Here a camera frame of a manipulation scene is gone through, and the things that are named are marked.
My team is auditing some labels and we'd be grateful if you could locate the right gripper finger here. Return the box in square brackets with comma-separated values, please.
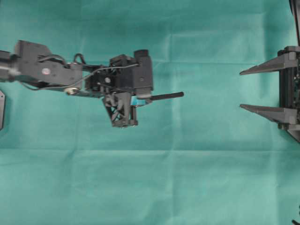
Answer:
[240, 52, 296, 75]
[240, 104, 297, 124]

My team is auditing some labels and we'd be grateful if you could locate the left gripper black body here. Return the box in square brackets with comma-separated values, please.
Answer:
[85, 54, 138, 128]

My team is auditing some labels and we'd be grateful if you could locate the black Velcro strap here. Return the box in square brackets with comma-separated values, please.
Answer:
[150, 91, 185, 103]

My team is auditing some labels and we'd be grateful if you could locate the black cable bottom right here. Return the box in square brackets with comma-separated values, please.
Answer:
[291, 204, 300, 225]

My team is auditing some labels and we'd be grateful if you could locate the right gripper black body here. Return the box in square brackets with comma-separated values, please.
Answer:
[277, 46, 300, 142]

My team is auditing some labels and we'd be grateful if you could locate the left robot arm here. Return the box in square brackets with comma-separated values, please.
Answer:
[0, 40, 154, 128]

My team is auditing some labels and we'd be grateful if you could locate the grey plate left edge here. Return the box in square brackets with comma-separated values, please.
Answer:
[0, 91, 6, 130]

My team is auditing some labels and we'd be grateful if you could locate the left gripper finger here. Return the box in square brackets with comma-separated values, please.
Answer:
[131, 96, 152, 108]

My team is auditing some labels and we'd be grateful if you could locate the black cable top right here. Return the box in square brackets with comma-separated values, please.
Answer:
[287, 0, 300, 46]

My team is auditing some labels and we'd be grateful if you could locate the green table cloth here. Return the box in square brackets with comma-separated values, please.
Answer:
[0, 0, 300, 225]

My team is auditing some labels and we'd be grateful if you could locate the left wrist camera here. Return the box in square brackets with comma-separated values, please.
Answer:
[132, 49, 154, 99]

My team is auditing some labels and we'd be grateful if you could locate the black cable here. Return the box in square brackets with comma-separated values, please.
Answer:
[291, 204, 300, 225]
[287, 0, 300, 46]

